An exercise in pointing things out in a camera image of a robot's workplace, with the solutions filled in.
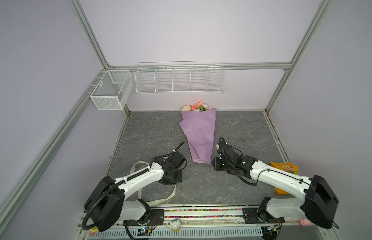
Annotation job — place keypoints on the pink purple wrapping paper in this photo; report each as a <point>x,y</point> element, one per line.
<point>199,129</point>

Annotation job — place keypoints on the white wire shelf basket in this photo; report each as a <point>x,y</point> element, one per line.
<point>185,77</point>

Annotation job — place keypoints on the pink green round toy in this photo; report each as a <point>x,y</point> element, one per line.
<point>93,231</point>

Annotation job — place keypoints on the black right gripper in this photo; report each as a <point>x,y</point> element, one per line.
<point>215,163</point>

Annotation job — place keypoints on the aluminium enclosure frame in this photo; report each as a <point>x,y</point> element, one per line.
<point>46,65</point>

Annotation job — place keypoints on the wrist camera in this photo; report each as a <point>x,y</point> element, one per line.
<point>177,156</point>
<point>228,151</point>

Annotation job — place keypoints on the front rail base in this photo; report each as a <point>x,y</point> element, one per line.
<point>209,222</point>

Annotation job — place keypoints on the white crumpled toy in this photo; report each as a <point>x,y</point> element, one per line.
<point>175,225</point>

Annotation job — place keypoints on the cream fake rose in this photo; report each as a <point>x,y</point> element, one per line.
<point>186,108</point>

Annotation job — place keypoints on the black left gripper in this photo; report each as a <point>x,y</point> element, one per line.
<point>179,179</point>

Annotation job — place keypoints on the white mesh box basket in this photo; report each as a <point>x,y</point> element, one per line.
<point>113,90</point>

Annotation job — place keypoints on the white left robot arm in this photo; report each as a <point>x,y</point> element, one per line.
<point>109,203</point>

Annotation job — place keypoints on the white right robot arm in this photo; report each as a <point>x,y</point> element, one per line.
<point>312,198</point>

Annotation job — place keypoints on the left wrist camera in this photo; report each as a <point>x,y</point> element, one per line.
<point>177,156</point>

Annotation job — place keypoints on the pink pig toy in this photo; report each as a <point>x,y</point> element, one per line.
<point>304,222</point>

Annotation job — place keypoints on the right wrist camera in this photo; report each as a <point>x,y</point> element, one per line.
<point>228,151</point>

